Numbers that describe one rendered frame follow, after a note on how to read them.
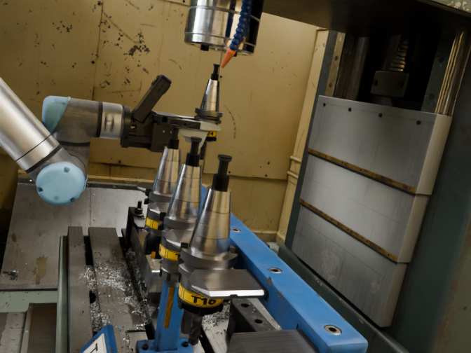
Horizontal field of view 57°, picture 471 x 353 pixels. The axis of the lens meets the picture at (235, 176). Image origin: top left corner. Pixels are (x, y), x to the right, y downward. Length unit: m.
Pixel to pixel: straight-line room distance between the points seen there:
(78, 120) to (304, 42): 1.52
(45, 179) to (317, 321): 0.54
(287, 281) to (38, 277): 1.31
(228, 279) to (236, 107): 1.70
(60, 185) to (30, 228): 1.04
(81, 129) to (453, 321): 0.88
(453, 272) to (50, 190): 0.81
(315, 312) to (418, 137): 0.71
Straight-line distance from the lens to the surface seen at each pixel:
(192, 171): 0.54
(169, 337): 0.84
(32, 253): 1.73
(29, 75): 1.95
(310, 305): 0.39
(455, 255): 1.02
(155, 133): 0.93
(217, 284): 0.42
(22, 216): 1.86
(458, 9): 0.90
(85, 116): 0.91
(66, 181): 0.78
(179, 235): 0.52
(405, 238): 1.06
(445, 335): 1.09
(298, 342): 0.36
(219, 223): 0.45
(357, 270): 1.19
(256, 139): 2.16
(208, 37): 0.92
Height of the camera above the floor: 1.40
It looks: 12 degrees down
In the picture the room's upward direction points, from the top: 10 degrees clockwise
